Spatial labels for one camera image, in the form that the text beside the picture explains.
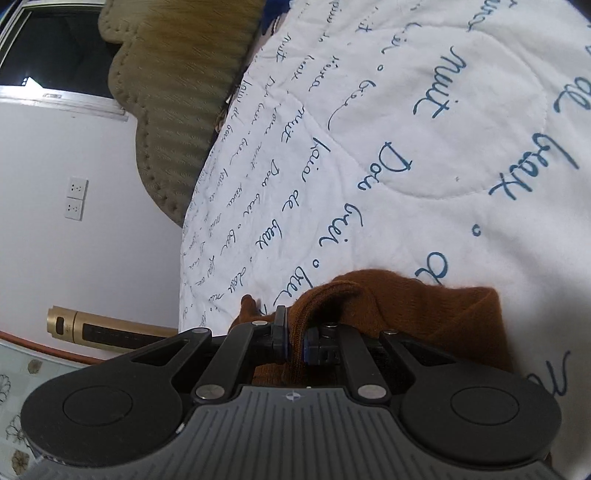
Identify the white script-printed blanket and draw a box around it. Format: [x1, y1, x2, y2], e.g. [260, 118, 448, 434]
[178, 0, 591, 404]

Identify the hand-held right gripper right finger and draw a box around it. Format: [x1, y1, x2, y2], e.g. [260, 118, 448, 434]
[301, 324, 463, 401]

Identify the frosted glass door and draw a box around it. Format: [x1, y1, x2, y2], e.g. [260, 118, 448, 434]
[0, 340, 90, 468]

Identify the beige upholstered headboard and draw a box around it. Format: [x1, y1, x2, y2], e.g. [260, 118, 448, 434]
[97, 0, 274, 230]

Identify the gold black tower fan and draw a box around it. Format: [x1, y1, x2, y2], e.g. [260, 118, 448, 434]
[46, 304, 180, 350]

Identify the brown knit garment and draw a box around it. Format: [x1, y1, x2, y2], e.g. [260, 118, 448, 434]
[233, 268, 516, 389]

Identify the brown wooden door frame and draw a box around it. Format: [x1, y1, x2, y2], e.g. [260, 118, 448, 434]
[0, 330, 116, 366]

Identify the dark window with white frame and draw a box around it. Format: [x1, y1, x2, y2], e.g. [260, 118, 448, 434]
[0, 0, 131, 121]

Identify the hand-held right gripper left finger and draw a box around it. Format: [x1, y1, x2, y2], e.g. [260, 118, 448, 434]
[122, 305, 300, 403]

